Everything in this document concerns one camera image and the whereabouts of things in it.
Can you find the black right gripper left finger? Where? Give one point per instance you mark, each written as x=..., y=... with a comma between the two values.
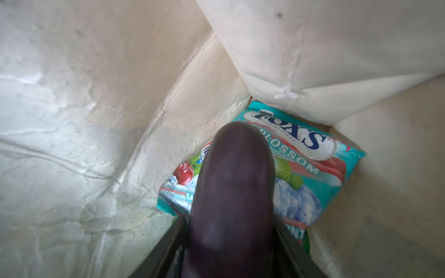
x=166, y=258

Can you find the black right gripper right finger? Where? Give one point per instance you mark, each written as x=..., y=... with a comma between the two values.
x=290, y=259

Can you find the purple eggplant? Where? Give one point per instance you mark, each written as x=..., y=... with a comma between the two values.
x=230, y=233

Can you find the teal candy packet top shelf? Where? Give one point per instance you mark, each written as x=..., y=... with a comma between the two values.
x=310, y=168

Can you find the white canvas grocery bag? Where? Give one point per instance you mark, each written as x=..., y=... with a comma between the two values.
x=102, y=100

